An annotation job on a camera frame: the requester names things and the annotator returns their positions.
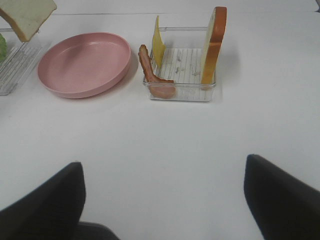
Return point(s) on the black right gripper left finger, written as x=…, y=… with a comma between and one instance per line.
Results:
x=50, y=212

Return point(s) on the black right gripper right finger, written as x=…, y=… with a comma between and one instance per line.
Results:
x=283, y=207

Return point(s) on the bacon strip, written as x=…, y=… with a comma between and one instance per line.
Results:
x=150, y=72

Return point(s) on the green lettuce leaf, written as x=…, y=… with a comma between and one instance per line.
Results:
x=3, y=48

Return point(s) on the bread slice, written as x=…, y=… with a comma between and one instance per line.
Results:
x=25, y=17
x=212, y=44

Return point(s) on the yellow cheese slice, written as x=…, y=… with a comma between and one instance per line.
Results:
x=158, y=47

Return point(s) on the pink round plate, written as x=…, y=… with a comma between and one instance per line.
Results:
x=85, y=65

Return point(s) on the clear plastic left tray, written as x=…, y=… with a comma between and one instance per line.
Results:
x=18, y=60

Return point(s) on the clear plastic tray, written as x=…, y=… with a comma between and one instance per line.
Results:
x=181, y=63
x=18, y=60

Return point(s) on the clear plastic right tray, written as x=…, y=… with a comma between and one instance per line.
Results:
x=181, y=63

